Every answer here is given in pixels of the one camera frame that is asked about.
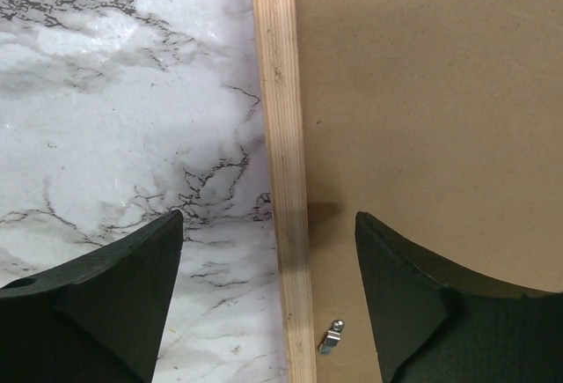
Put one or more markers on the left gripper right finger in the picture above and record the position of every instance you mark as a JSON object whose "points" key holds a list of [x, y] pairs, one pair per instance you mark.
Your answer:
{"points": [[434, 320]]}

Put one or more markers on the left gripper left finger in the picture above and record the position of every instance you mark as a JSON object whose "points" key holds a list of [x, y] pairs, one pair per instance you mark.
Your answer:
{"points": [[97, 318]]}

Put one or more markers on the pink picture frame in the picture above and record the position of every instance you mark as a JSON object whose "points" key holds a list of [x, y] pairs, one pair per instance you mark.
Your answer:
{"points": [[441, 118]]}

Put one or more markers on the small metal frame clip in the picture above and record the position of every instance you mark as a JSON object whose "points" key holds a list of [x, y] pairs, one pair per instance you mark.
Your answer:
{"points": [[331, 338]]}

